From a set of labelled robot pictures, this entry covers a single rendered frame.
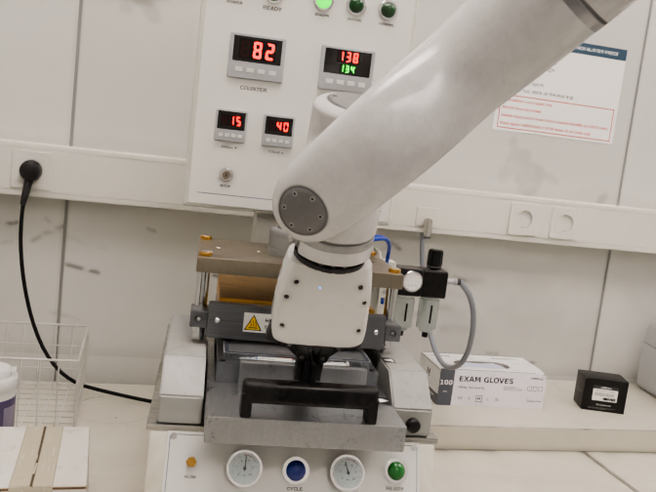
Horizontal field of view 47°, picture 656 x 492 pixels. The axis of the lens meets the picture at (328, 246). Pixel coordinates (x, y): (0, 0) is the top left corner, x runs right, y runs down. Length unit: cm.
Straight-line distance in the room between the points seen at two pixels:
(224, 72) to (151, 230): 47
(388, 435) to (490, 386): 70
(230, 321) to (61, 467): 27
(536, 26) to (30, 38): 109
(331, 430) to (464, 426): 61
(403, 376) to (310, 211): 37
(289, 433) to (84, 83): 90
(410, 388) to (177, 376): 28
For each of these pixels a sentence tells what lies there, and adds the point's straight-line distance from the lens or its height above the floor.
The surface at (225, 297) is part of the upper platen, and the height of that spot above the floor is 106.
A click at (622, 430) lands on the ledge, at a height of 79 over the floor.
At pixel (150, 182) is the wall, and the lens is 147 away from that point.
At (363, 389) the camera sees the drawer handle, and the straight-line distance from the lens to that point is 83.
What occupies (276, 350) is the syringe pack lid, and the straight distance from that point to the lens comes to 95.
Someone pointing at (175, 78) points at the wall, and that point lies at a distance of 152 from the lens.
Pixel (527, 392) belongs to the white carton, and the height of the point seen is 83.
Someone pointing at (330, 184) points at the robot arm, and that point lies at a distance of 62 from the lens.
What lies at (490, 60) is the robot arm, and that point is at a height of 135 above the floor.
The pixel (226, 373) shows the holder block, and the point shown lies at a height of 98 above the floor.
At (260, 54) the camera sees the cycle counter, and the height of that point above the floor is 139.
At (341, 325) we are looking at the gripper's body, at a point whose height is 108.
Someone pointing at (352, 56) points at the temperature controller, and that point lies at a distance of 118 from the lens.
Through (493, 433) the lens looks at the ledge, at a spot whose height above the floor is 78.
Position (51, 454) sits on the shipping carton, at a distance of 105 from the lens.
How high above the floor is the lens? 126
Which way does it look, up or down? 7 degrees down
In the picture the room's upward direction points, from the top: 7 degrees clockwise
